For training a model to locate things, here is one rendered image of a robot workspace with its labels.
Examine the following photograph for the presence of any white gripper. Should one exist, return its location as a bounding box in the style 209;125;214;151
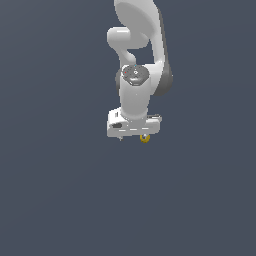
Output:
106;107;163;142

